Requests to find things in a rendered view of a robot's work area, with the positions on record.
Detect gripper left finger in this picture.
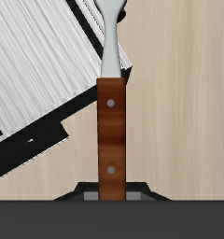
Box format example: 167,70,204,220
53,181,100,202

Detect wooden-handled silver fork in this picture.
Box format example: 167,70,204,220
93,0,128,202

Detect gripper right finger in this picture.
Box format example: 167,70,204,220
125,181,173,202

